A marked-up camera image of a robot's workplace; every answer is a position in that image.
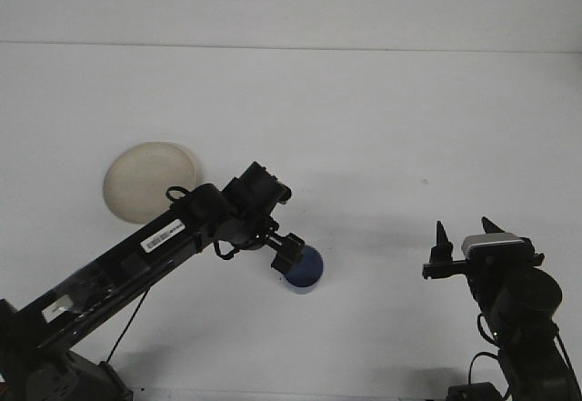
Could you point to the pale round plate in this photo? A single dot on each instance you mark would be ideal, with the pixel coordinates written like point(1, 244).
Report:
point(136, 178)

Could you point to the pale grey camera box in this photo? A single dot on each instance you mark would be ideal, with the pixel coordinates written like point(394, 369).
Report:
point(493, 239)

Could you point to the pale blue cup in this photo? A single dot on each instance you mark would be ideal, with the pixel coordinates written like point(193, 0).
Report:
point(311, 267)

